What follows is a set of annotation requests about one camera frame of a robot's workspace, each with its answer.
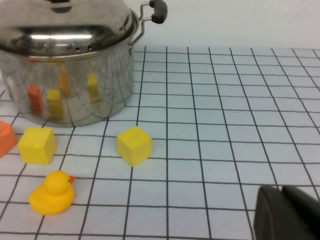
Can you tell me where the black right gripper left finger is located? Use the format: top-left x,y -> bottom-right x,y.
253,185 -> 317,240

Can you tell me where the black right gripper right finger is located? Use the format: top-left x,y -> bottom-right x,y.
281,184 -> 320,240

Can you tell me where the stainless steel pot lid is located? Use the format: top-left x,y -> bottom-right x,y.
0,0 -> 140,57

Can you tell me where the white grid tablecloth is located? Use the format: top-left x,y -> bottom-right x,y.
0,45 -> 320,240

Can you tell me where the yellow foam cube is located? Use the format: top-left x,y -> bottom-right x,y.
17,127 -> 58,166
116,126 -> 153,168

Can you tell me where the yellow rubber duck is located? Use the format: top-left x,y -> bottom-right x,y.
29,170 -> 76,217

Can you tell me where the orange foam cube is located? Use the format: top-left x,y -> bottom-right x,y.
0,120 -> 19,159

